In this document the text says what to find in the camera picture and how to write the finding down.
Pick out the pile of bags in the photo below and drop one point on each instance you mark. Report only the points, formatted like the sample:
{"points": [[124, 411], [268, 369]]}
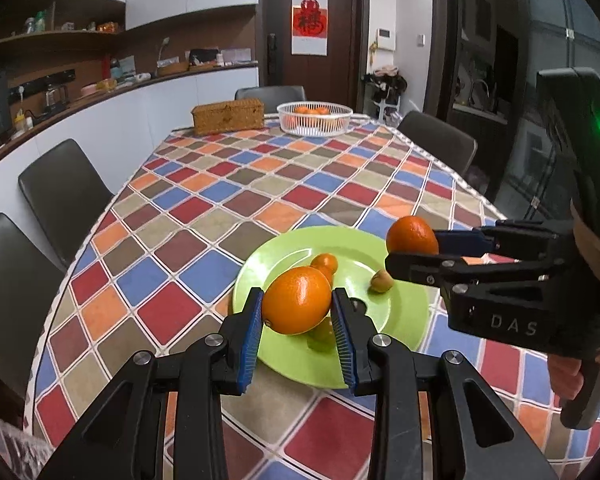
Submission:
{"points": [[386, 85]]}

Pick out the shallow wicker tray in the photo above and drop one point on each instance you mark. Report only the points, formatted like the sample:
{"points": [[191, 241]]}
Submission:
{"points": [[172, 68]]}

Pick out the wooden wall shelf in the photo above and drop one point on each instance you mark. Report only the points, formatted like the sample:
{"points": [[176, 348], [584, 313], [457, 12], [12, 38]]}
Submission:
{"points": [[55, 35]]}

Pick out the white plastic basket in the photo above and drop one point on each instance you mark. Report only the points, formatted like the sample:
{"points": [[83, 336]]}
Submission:
{"points": [[315, 122]]}

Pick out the white wall intercom panel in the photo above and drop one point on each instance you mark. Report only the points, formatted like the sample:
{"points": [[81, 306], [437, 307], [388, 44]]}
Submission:
{"points": [[386, 40]]}

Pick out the black bag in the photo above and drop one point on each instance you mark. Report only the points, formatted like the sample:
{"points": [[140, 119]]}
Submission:
{"points": [[203, 57]]}

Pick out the white counter cabinet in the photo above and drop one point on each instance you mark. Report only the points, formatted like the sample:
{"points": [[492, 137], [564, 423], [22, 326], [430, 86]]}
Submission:
{"points": [[130, 110]]}

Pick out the large orange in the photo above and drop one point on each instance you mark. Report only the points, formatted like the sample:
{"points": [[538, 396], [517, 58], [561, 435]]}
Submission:
{"points": [[297, 300]]}

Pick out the kitchen faucet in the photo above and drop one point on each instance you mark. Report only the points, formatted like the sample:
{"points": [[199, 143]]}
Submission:
{"points": [[481, 87]]}

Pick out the brown round fruit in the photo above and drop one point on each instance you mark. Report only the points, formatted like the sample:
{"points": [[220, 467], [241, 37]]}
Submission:
{"points": [[381, 280]]}

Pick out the green round fruit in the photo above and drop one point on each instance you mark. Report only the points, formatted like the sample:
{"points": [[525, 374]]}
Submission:
{"points": [[321, 338]]}

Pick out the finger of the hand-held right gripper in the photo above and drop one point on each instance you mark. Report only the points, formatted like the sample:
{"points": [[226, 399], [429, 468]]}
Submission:
{"points": [[457, 242], [420, 267]]}

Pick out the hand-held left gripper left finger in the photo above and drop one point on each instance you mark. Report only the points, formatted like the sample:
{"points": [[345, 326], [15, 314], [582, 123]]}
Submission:
{"points": [[250, 340]]}

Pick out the small orange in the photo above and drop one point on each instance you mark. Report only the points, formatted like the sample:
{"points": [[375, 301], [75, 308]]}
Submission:
{"points": [[326, 262]]}

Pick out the colourful checked tablecloth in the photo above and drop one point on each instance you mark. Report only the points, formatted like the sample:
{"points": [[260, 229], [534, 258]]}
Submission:
{"points": [[190, 220]]}

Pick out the dark purple plum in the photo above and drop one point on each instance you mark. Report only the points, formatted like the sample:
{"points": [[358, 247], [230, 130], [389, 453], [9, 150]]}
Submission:
{"points": [[358, 305]]}

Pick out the woven wicker box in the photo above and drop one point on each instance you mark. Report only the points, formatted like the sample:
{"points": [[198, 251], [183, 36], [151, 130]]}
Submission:
{"points": [[227, 117]]}

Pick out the green plate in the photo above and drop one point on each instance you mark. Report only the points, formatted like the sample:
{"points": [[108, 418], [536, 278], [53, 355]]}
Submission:
{"points": [[290, 255]]}

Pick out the medium orange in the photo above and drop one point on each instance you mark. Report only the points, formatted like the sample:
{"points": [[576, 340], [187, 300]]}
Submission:
{"points": [[412, 235]]}

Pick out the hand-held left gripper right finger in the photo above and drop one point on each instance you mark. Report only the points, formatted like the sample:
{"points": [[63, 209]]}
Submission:
{"points": [[345, 340]]}

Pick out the orange in basket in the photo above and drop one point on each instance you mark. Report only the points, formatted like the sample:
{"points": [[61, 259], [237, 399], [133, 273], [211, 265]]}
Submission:
{"points": [[302, 109], [321, 110]]}

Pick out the red and white door poster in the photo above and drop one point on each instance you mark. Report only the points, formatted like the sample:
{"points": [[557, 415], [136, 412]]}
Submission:
{"points": [[310, 22]]}

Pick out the dark grey dining chair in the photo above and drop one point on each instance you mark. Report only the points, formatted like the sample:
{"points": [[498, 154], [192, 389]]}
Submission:
{"points": [[437, 142], [65, 190], [15, 300], [270, 93]]}

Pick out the dark brown door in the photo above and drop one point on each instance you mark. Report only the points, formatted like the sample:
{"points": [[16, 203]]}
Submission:
{"points": [[340, 70]]}

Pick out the glass sliding door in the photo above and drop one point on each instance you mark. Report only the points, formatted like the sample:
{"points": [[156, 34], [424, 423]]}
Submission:
{"points": [[545, 35]]}

